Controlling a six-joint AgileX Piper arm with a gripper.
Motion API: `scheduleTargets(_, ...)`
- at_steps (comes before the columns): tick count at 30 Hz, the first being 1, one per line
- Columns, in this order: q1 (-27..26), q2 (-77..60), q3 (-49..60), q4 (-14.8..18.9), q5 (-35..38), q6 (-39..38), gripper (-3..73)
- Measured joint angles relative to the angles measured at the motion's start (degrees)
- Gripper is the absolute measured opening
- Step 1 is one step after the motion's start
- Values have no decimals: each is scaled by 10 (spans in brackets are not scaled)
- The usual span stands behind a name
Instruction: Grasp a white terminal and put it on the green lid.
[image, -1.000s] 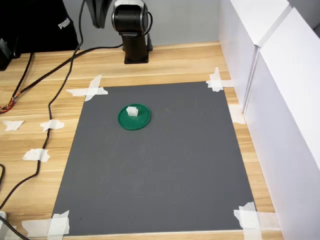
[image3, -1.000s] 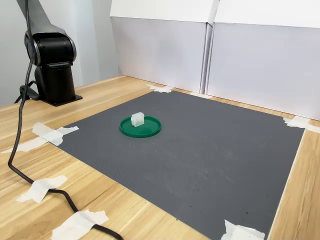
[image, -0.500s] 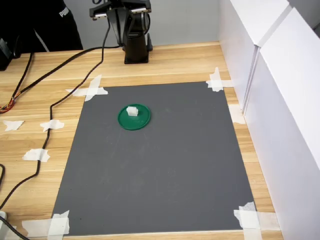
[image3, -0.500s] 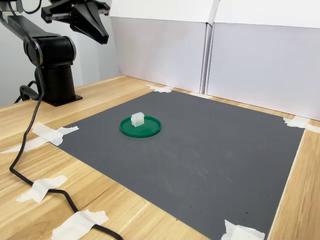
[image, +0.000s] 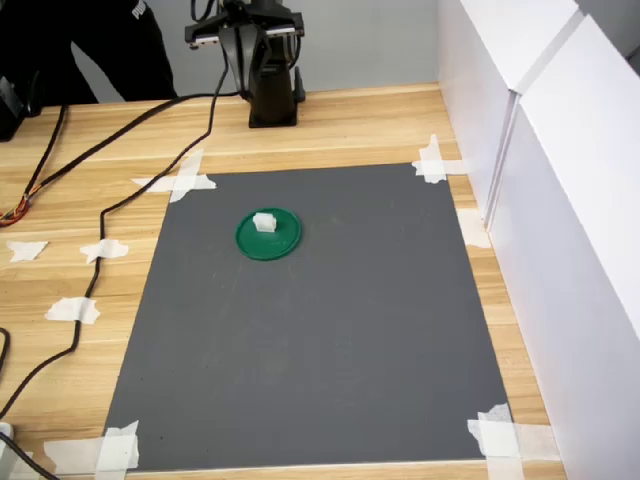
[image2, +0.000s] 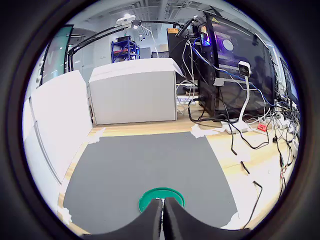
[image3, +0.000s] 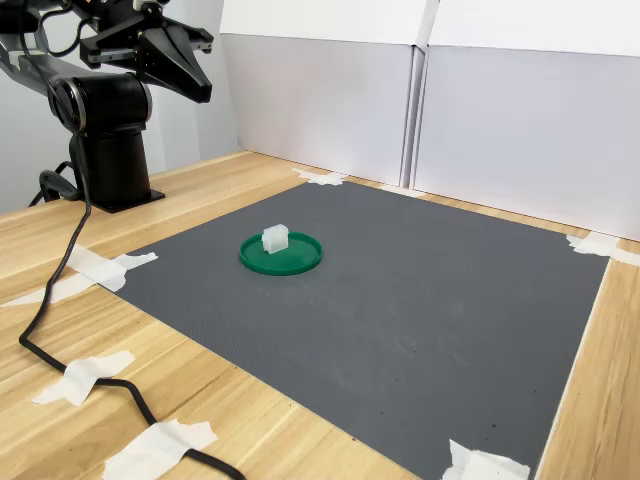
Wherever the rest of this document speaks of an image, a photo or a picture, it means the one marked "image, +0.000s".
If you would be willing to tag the black box device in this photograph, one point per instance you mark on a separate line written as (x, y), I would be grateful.
(10, 115)

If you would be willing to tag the white masking tape piece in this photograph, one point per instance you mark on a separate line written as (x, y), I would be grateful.
(475, 230)
(495, 435)
(117, 450)
(62, 310)
(27, 250)
(430, 170)
(112, 248)
(180, 192)
(205, 182)

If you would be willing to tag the round green lid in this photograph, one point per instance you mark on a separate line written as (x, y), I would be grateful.
(270, 247)

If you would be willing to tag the white partition panel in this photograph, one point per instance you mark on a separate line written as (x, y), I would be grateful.
(475, 75)
(575, 250)

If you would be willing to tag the small white plastic terminal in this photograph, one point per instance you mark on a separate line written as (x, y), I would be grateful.
(264, 223)

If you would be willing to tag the person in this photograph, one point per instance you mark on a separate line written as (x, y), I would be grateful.
(115, 50)

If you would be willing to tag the dark grey mat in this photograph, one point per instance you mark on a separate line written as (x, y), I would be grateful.
(300, 350)

